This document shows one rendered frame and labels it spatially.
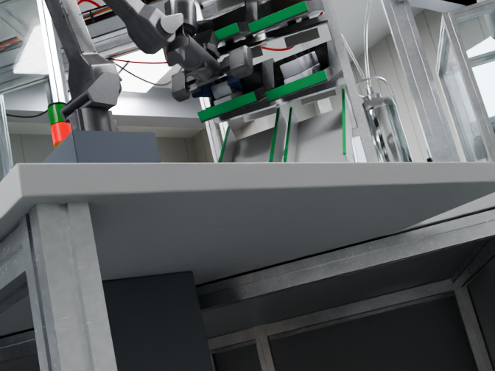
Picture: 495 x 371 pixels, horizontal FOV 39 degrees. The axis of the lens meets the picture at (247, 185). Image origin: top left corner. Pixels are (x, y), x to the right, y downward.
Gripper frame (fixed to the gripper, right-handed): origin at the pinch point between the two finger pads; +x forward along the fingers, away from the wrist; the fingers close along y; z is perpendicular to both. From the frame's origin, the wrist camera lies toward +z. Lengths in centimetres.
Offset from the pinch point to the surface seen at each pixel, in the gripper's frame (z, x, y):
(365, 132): -9.9, 20.0, -22.9
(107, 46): 93, 67, 93
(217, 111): -6.2, -0.5, 1.5
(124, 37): 95, 69, 85
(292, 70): -0.6, 2.8, -14.8
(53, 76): 23, 0, 51
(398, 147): 20, 86, -12
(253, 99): -5.7, 0.5, -6.7
